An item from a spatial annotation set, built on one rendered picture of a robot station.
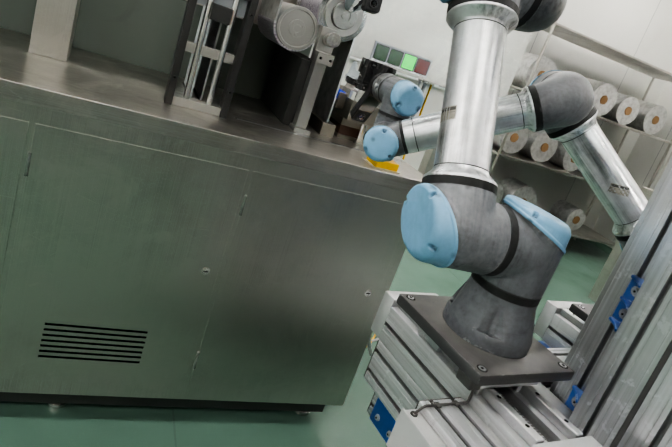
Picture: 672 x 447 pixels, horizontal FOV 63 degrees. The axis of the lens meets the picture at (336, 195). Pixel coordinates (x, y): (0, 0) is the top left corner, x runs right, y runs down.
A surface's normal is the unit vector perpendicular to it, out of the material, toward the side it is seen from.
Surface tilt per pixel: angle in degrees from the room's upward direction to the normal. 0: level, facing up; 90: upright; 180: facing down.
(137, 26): 90
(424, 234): 97
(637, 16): 90
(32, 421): 0
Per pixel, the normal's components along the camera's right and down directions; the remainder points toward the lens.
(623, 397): -0.84, -0.14
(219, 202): 0.32, 0.37
